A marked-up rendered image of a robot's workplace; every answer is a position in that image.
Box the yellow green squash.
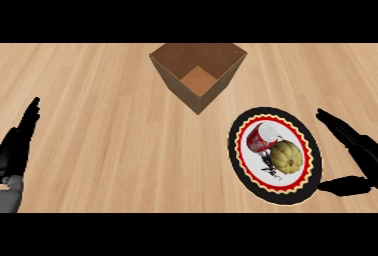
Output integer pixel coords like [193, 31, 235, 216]
[269, 139, 305, 175]

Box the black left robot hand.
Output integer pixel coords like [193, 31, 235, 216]
[0, 96, 43, 184]

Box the black red white plate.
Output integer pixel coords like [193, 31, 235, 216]
[226, 106, 324, 206]

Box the brown cardboard box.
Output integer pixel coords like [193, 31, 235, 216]
[148, 43, 250, 116]

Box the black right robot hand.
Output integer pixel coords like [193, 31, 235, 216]
[315, 107, 378, 198]

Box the red can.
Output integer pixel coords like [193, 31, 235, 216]
[246, 122, 284, 154]

